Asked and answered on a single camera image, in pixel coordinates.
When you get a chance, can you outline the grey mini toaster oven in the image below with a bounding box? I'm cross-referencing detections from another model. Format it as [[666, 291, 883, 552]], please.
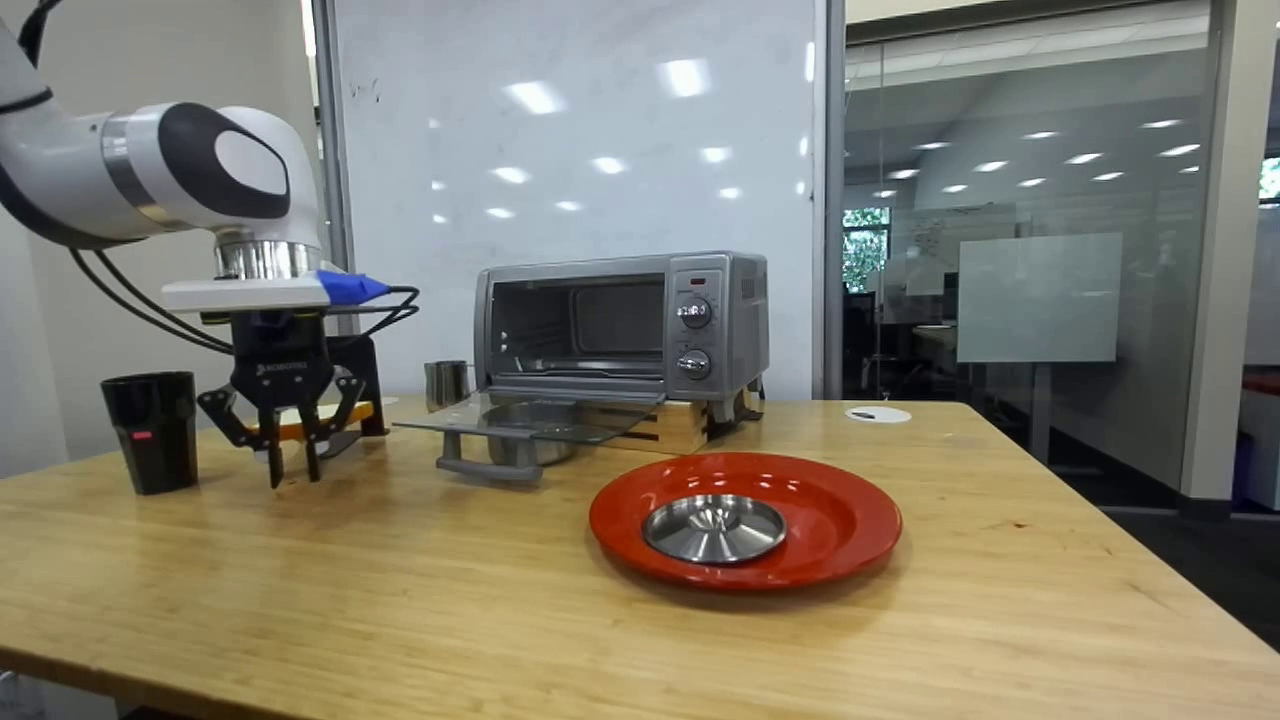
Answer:
[[474, 248, 771, 411]]

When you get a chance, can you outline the frosted office glass board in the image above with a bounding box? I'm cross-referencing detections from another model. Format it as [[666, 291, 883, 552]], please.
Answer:
[[958, 234, 1130, 368]]

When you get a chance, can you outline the white table cable grommet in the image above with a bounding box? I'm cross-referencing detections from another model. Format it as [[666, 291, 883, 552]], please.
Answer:
[[839, 402, 921, 433]]

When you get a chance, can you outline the black metal stand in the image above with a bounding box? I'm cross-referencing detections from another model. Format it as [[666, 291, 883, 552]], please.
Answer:
[[348, 332, 392, 409]]

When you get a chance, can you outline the large white whiteboard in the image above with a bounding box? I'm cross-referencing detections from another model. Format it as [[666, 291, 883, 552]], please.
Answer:
[[324, 0, 833, 406]]

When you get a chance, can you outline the black plastic cup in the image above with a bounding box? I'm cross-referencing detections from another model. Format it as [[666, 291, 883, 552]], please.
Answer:
[[100, 368, 203, 499]]

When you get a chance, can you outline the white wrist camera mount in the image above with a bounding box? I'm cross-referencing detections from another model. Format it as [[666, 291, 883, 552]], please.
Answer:
[[159, 266, 392, 324]]

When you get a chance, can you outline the grey metal frame post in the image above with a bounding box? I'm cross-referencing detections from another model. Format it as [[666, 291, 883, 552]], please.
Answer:
[[812, 0, 852, 406]]

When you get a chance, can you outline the steel pot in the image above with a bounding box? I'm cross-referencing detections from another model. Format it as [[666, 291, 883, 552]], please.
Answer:
[[477, 402, 581, 471]]

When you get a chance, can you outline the red round plate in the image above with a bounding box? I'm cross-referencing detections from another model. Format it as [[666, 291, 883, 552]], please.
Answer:
[[586, 449, 909, 602]]

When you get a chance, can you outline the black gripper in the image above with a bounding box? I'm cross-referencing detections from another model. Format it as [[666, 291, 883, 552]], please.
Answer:
[[198, 307, 392, 494]]

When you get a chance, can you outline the small steel milk pitcher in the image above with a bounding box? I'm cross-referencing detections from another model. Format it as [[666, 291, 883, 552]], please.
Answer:
[[421, 356, 477, 409]]

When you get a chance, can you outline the glass oven door with handle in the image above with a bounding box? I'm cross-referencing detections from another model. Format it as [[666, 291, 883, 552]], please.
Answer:
[[392, 388, 666, 494]]

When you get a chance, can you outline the round steel lid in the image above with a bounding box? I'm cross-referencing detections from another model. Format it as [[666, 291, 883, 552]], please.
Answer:
[[642, 494, 794, 572]]

